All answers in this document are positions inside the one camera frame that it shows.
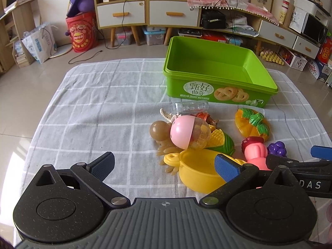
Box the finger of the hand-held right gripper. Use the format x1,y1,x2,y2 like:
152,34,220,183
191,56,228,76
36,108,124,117
265,154,332,173
310,145,332,160

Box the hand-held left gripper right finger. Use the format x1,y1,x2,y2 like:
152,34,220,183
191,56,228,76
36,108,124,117
199,154,301,208

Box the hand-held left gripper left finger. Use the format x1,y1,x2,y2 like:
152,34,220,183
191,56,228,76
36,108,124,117
35,152,131,209

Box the pink toy vegetable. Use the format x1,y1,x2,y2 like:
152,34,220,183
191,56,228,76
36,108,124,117
241,136,270,172

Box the yellow toy pot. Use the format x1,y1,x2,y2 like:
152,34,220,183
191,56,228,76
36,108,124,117
163,149,247,194

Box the pink capsule pig toy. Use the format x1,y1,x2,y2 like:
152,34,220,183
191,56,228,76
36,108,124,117
170,116,212,150

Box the brown toy octopus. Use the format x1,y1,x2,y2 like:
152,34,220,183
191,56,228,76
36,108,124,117
150,120,186,174

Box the green biscuit box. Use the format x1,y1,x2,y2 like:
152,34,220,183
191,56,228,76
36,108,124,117
163,36,279,109

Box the purple toy grapes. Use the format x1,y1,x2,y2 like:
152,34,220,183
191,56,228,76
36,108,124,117
267,140,287,157

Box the toy corn cob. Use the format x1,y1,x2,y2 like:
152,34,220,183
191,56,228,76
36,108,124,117
206,127,236,154

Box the yellow toy pumpkin green leaves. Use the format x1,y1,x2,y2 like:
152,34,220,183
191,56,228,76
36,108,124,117
235,107,271,138

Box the small orange brown toy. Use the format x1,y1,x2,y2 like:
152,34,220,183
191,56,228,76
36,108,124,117
190,111,220,126

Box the grey checked blanket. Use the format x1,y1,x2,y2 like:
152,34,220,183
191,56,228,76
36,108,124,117
16,58,332,242

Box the clear plastic bottle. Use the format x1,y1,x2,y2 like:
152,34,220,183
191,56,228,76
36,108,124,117
170,101,209,115

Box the white blue printed box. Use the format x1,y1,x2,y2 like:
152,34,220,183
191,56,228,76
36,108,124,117
307,58,331,82

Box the white box red print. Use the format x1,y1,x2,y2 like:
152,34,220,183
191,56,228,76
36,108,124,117
279,47,308,71

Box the red gold box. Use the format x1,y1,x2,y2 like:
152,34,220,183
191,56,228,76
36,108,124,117
316,38,332,63

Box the yellow egg tray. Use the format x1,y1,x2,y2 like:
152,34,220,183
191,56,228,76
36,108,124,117
261,50,284,65

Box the small white stand drawer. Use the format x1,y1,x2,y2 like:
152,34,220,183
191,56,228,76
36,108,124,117
293,36,321,59

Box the round white floor base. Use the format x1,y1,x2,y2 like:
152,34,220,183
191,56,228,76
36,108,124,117
48,43,72,59

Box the wooden cabinet with drawers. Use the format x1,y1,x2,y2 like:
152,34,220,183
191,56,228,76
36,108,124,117
201,5,322,59

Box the black microwave oven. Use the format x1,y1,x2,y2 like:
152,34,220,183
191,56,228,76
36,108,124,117
302,13,328,43

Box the wooden shelf cabinet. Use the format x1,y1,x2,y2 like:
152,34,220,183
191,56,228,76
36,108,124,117
146,0,203,46
92,0,148,48

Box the clear storage box pastel contents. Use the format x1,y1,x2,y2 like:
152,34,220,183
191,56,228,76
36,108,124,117
226,35,244,46

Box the clear storage box pink contents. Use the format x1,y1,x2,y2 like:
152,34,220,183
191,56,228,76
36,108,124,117
115,30,135,46

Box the large white stand drawer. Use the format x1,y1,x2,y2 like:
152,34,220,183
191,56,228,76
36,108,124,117
259,20,297,46

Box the red flat box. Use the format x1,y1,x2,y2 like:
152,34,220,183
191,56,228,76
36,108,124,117
201,30,229,43

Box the red printed bucket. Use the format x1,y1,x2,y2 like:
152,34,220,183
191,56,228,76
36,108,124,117
65,12,98,52

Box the white paper bag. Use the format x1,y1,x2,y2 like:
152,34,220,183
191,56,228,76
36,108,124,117
21,22,57,64

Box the clear storage box blue lid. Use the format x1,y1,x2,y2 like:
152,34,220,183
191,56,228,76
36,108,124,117
142,27,166,46

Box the black flat device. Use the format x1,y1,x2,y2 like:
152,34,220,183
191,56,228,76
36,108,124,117
178,28,202,37

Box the pile of papers and bags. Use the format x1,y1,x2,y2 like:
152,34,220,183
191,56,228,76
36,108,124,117
227,14,260,37

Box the white appliance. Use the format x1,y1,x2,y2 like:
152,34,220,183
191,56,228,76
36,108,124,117
294,0,330,18

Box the black bag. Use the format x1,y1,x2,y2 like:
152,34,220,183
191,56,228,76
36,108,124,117
201,10,227,29

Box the purple plush toy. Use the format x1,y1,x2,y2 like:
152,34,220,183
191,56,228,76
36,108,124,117
66,0,94,17

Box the wooden desk shelf unit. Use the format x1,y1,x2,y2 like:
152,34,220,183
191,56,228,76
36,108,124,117
0,0,37,73

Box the beige beaded toy string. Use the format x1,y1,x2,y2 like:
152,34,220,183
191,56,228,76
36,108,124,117
159,108,179,122

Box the black floor cable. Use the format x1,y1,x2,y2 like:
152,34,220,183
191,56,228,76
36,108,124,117
68,49,103,65

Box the white drawer orange handle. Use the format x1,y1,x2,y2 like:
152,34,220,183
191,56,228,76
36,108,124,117
96,1,146,28
149,0,200,27

